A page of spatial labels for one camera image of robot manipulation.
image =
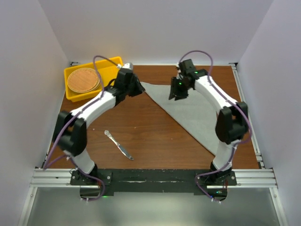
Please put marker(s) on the aluminium frame rail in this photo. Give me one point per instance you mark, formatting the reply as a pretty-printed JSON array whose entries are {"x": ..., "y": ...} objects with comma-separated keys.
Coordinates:
[{"x": 53, "y": 201}]

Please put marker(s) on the round woven coaster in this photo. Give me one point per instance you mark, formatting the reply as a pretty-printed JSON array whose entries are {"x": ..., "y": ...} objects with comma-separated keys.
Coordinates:
[{"x": 83, "y": 80}]

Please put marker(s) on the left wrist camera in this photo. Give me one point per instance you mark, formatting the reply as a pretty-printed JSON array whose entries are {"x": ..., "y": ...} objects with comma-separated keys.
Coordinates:
[{"x": 126, "y": 66}]

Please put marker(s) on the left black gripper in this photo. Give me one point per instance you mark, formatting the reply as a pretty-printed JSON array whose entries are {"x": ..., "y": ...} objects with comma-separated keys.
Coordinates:
[{"x": 139, "y": 88}]

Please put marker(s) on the silver table knife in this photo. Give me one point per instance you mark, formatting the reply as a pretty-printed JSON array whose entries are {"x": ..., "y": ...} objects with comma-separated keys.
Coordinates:
[{"x": 118, "y": 145}]

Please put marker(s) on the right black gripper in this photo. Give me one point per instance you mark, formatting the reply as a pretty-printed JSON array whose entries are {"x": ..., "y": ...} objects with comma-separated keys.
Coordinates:
[{"x": 175, "y": 91}]

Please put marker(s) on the grey cloth napkin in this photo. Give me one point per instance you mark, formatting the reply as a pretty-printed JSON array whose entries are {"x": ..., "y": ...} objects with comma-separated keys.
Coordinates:
[{"x": 195, "y": 114}]

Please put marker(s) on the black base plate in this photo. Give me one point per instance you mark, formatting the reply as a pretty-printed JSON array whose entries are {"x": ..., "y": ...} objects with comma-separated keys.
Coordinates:
[{"x": 195, "y": 181}]

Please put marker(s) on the yellow plastic bin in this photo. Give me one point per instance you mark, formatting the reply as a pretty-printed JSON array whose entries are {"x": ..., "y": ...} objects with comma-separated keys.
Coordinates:
[{"x": 104, "y": 69}]

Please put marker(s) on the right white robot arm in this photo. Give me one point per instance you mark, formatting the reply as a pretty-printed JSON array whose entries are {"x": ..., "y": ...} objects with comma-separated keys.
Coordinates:
[{"x": 232, "y": 120}]

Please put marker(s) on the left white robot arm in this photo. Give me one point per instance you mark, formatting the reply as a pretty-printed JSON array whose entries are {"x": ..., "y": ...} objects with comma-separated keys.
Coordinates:
[{"x": 70, "y": 132}]

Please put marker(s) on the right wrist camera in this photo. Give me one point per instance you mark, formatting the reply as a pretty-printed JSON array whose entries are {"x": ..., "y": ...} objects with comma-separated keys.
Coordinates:
[{"x": 186, "y": 67}]

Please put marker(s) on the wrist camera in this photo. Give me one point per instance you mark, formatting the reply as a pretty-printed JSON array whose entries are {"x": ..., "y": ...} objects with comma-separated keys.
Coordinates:
[
  {"x": 186, "y": 67},
  {"x": 126, "y": 66}
]

